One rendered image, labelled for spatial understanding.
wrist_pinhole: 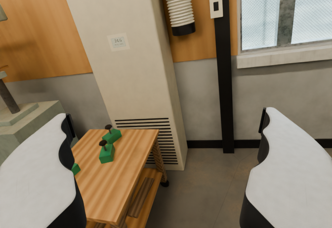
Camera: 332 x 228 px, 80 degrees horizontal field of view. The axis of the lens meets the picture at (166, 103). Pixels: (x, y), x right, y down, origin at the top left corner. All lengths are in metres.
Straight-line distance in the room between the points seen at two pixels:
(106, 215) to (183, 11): 1.15
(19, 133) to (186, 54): 1.29
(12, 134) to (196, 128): 1.39
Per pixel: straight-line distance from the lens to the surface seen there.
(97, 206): 1.07
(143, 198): 1.44
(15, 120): 1.84
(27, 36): 2.14
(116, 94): 1.49
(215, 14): 1.39
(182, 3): 1.32
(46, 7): 1.94
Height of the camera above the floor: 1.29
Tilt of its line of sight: 27 degrees down
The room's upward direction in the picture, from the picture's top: 12 degrees counter-clockwise
